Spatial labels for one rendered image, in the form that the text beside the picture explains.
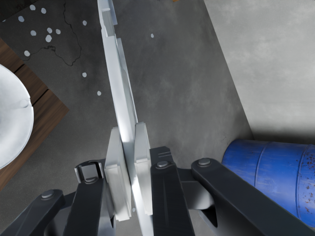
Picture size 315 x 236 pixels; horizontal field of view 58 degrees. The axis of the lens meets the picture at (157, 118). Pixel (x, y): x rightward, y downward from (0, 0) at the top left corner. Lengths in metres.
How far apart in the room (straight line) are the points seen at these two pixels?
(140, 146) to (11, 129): 0.69
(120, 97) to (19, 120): 0.68
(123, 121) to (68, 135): 1.17
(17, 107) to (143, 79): 0.94
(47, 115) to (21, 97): 0.10
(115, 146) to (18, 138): 0.69
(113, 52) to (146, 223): 0.11
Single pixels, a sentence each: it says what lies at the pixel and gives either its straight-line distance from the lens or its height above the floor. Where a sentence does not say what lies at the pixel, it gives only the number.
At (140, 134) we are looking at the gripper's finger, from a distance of 0.17.
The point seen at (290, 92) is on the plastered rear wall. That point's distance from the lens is 2.41.
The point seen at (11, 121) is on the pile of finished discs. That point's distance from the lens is 0.83.
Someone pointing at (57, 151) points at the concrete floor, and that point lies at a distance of 1.32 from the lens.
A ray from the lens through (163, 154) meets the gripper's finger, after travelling 0.16.
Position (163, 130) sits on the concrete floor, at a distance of 1.76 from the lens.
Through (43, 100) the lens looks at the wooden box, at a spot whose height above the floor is 0.35.
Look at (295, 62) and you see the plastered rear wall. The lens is 2.25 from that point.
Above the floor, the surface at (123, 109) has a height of 1.03.
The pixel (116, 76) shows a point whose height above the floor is 1.02.
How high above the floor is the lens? 1.15
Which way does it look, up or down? 42 degrees down
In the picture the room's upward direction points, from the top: 92 degrees clockwise
